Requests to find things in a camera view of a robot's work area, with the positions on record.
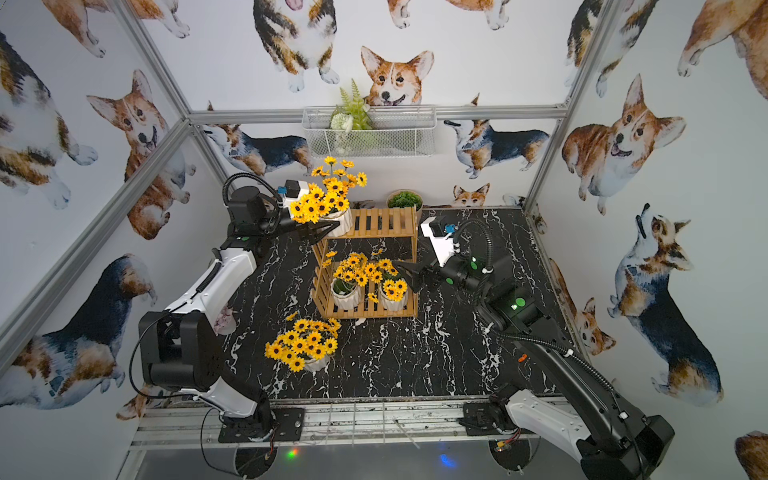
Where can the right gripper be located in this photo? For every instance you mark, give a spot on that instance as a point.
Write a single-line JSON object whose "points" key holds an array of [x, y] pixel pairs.
{"points": [[421, 272]]}

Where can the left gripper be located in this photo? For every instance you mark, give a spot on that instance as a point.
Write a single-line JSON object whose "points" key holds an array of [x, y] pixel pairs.
{"points": [[294, 225]]}

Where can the sunflower pot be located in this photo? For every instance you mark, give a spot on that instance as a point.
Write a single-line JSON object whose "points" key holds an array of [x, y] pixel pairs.
{"points": [[348, 279], [329, 201], [388, 288], [306, 344]]}

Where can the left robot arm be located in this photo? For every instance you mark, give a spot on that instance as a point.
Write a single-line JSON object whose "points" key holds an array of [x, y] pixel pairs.
{"points": [[178, 346]]}

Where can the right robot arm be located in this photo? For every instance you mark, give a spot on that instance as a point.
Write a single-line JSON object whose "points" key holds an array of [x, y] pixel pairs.
{"points": [[609, 436]]}

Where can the wooden two-tier shelf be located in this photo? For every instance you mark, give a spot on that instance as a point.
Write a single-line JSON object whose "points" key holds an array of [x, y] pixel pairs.
{"points": [[367, 224]]}

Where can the pink pot green plant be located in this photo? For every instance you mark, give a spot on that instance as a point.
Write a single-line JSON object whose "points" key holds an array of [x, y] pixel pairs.
{"points": [[405, 199]]}

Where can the green fern white flower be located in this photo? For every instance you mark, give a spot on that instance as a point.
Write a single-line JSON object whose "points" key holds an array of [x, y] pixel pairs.
{"points": [[352, 113]]}

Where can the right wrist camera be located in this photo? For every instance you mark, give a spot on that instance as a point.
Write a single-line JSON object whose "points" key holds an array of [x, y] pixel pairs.
{"points": [[441, 237]]}

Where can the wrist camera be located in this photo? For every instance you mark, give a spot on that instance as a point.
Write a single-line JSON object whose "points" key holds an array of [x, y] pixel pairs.
{"points": [[441, 237], [292, 191]]}

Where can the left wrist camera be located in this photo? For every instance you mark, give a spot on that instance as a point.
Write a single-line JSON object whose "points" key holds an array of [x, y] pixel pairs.
{"points": [[292, 191]]}

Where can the white wire wall basket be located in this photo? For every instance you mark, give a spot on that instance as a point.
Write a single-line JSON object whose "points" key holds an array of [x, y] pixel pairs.
{"points": [[379, 132]]}

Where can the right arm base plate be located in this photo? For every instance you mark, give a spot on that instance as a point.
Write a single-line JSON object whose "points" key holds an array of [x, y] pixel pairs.
{"points": [[485, 419]]}

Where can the aluminium front rail frame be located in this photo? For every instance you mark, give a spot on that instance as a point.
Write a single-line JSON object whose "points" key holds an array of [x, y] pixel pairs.
{"points": [[310, 424]]}

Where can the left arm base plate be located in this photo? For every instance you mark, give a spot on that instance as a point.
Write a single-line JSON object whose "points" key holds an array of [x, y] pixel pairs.
{"points": [[278, 425]]}

